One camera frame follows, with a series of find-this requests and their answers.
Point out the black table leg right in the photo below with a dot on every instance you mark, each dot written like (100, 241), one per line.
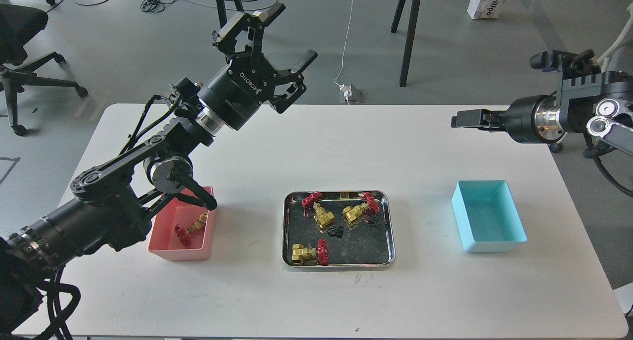
(410, 32)

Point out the black office chair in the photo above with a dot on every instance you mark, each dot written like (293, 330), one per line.
(19, 24)

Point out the black table leg left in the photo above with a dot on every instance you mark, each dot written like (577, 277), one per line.
(221, 9)

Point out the black gear centre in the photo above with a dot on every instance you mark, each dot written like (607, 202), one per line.
(336, 232)

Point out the brass valve top right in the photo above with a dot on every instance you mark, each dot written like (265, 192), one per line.
(352, 215)

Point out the white power adapter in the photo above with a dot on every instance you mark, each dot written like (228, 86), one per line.
(350, 94)

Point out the brass valve top left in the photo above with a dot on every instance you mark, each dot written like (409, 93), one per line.
(322, 217)

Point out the black gear near valve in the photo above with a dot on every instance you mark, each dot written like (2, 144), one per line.
(373, 221)

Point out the brass valve red handle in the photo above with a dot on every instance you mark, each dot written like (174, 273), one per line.
(184, 234)

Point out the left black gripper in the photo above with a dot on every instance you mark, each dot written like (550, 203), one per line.
(249, 79)

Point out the metal tray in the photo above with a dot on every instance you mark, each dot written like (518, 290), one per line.
(363, 246)

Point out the light blue plastic box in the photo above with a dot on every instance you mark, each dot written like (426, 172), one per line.
(486, 216)

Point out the black table leg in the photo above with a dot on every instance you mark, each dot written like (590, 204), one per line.
(410, 32)
(221, 9)

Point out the pink plastic box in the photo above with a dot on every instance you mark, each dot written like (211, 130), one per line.
(163, 241)

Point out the brass valve bottom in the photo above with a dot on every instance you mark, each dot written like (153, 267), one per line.
(300, 254)

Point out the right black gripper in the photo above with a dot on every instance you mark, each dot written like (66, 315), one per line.
(518, 120)

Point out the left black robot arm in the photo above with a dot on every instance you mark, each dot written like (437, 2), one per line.
(114, 203)

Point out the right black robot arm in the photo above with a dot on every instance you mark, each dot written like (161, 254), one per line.
(588, 101)

